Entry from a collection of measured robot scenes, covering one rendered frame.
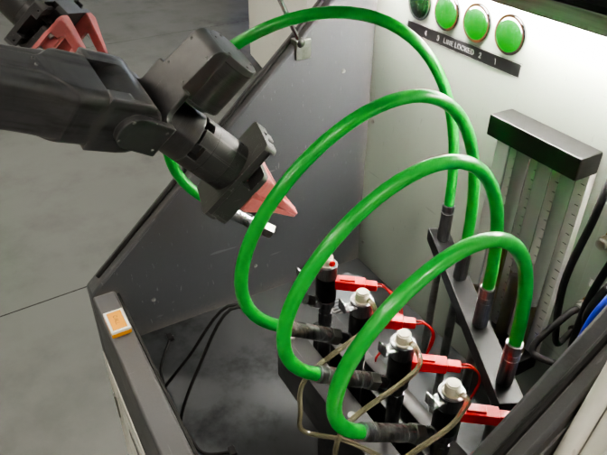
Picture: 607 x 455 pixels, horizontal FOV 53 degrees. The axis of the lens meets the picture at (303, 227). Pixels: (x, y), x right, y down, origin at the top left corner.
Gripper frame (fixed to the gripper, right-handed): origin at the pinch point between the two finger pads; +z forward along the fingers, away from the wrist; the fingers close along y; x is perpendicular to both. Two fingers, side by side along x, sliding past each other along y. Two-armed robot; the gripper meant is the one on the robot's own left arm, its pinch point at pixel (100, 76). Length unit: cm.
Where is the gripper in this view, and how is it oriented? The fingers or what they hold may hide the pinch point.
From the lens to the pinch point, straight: 78.2
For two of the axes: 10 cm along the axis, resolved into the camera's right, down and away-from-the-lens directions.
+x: -7.3, 6.2, 2.9
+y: 0.6, -3.6, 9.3
